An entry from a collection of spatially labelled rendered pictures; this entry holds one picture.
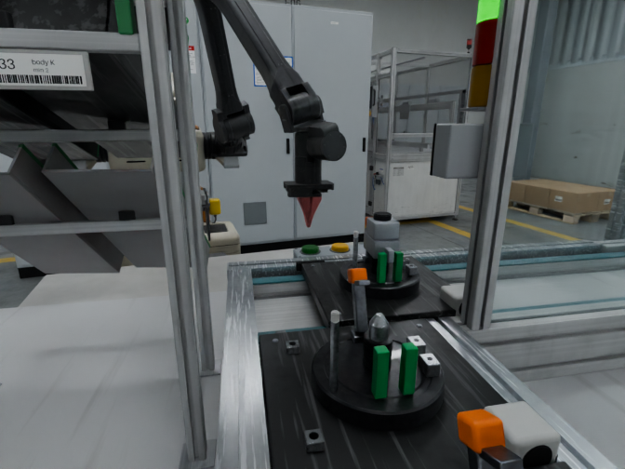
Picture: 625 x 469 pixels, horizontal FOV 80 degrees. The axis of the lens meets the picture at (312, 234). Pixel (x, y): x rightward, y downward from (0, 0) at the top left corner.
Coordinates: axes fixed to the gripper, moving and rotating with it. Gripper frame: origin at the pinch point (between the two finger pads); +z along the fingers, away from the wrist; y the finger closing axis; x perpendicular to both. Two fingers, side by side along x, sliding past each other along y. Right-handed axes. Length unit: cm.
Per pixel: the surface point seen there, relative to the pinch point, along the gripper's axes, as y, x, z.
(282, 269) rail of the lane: -7.0, -8.0, 7.5
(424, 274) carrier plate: 18.5, -19.8, 5.8
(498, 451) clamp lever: -2, -66, -3
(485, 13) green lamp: 15, -34, -34
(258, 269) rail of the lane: -11.9, -8.0, 7.1
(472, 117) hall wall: 576, 814, -48
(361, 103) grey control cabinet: 108, 293, -44
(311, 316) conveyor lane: -3.6, -21.9, 11.3
